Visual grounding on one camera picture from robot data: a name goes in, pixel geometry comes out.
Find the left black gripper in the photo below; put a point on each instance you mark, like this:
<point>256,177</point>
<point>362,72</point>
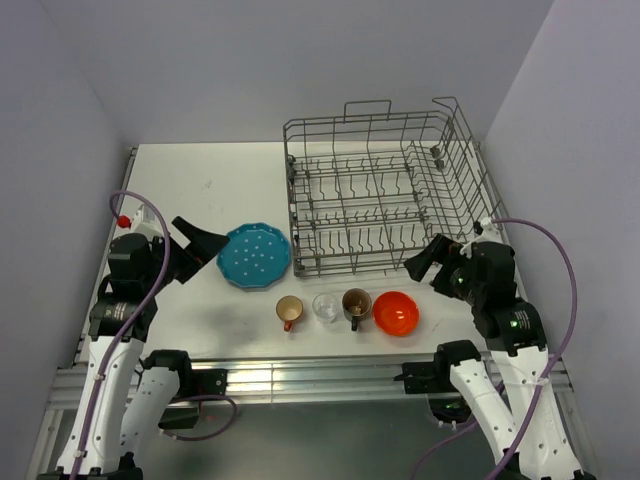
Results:
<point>192,257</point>

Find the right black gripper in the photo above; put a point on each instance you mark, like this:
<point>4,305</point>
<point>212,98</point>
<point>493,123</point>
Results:
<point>449,253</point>

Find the orange bowl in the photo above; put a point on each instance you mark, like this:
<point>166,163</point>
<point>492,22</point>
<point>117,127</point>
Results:
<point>395,313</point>

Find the dark brown mug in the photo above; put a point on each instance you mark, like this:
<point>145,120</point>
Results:
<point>356,305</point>

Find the clear glass tumbler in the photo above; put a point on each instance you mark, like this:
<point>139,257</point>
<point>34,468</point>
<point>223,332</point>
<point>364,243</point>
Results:
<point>325,308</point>

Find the orange ceramic cup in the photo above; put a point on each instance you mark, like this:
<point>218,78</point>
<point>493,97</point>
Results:
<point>289,309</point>

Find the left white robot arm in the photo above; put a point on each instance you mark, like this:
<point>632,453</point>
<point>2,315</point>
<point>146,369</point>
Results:
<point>124,395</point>

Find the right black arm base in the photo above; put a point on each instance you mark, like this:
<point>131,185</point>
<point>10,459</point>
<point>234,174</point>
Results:
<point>422,378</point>

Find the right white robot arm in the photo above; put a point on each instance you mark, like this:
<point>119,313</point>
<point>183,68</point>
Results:
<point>520,419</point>

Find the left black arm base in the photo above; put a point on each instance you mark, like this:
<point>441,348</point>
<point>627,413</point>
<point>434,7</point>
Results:
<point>209,382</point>

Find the blue polka dot plate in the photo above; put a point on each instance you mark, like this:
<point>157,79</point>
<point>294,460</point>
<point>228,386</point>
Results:
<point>256,256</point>

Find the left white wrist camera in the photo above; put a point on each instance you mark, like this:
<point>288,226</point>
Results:
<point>144,222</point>

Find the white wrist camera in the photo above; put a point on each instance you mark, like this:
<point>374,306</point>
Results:
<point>144,222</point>
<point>484,231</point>

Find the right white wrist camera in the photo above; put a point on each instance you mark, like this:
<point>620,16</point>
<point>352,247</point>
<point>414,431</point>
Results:
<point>484,231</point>

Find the grey wire dish rack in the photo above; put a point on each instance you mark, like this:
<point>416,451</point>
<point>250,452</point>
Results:
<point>370,187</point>

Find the aluminium mounting rail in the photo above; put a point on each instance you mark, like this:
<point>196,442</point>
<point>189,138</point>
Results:
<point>335,379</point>

